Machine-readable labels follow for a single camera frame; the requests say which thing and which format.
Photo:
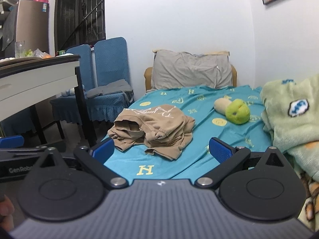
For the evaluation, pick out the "person's left hand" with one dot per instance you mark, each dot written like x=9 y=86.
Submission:
x=7 y=209

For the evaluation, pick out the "green and cream plush toy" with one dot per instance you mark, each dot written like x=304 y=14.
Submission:
x=236 y=111

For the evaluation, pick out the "grey folded cloth on chair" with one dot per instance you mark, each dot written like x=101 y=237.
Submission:
x=115 y=87

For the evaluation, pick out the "light green fleece blanket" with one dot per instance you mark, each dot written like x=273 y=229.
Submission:
x=291 y=119

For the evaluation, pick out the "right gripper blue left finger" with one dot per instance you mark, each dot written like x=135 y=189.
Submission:
x=92 y=161

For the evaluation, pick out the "blue covered chair near bed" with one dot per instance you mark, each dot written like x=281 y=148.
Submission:
x=111 y=59

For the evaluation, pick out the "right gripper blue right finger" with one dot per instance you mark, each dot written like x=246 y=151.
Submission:
x=231 y=160

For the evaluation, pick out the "tan t-shirt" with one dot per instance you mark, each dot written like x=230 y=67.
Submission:
x=165 y=130

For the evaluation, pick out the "clear glass on table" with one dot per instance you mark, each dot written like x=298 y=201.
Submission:
x=19 y=49

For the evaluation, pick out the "grey pillow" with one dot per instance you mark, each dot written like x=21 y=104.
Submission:
x=182 y=69

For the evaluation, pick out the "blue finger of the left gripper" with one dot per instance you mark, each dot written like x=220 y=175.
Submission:
x=11 y=141

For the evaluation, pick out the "dark window with grille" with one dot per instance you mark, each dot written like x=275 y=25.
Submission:
x=78 y=22

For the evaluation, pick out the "white table with black legs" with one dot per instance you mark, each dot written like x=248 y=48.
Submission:
x=28 y=81

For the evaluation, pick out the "orange tiger pattern blanket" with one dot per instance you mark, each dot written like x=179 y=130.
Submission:
x=310 y=210

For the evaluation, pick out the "brown refrigerator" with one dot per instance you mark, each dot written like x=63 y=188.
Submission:
x=28 y=22

